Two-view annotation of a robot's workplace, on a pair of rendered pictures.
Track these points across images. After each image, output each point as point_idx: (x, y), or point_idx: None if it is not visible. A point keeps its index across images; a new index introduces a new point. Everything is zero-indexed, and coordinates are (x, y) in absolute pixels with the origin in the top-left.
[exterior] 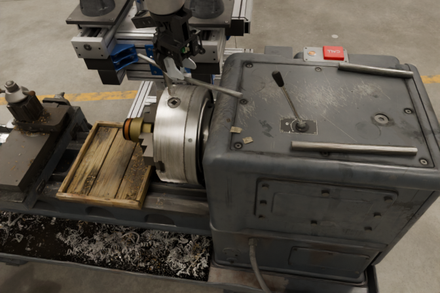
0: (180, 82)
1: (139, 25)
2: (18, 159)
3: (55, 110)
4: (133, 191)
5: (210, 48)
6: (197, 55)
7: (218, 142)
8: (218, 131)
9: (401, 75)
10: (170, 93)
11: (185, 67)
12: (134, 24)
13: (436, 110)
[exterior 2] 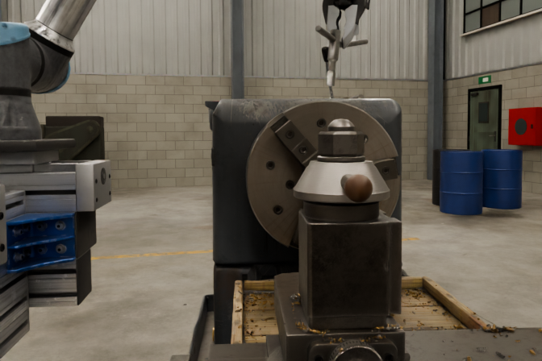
0: (10, 348)
1: None
2: (523, 354)
3: (291, 285)
4: (403, 294)
5: (107, 168)
6: (100, 188)
7: (377, 99)
8: (362, 100)
9: None
10: (334, 80)
11: (52, 260)
12: None
13: (21, 356)
